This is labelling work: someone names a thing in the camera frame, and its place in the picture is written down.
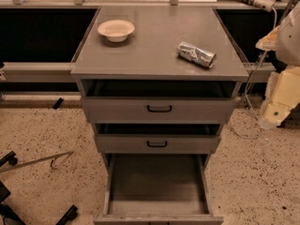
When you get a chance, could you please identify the bottom grey drawer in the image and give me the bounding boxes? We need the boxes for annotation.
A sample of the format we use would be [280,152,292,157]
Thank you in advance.
[94,154,224,225]

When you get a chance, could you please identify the grey horizontal rail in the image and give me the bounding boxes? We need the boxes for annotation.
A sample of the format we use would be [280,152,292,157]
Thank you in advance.
[1,62,74,83]

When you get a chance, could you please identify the top grey drawer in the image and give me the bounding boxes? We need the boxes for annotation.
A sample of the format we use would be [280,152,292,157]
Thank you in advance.
[82,79,236,124]

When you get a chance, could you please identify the white paper bowl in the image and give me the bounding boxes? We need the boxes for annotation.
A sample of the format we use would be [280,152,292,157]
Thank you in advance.
[97,20,135,42]

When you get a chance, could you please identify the grey drawer cabinet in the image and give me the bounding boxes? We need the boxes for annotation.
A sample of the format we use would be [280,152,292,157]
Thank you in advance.
[70,5,250,225]

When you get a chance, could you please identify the grey drawer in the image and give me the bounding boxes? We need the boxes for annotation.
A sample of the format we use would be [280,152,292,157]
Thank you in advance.
[94,124,220,154]
[94,154,224,225]
[82,79,236,124]

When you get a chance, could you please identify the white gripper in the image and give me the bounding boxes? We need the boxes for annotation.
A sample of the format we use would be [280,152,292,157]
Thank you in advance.
[259,67,300,129]

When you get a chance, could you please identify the middle grey drawer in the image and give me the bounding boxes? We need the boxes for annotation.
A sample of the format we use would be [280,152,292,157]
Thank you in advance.
[94,124,220,154]

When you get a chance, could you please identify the black stand legs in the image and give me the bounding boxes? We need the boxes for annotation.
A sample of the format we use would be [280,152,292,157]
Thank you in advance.
[0,150,79,225]

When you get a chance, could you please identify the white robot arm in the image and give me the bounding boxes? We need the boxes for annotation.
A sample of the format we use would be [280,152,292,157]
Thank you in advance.
[256,2,300,129]

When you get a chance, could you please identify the silver redbull can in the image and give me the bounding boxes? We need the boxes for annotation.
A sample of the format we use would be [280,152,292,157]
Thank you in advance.
[177,41,217,68]

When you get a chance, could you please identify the white cable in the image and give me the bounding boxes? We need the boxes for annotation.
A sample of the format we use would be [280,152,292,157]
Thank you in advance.
[229,7,279,141]

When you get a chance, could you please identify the metal rod with hook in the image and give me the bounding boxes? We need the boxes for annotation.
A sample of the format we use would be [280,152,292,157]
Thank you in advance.
[0,151,73,173]

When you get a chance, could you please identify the small black floor bracket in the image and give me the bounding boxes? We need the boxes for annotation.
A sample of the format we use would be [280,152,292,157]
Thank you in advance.
[52,97,64,110]

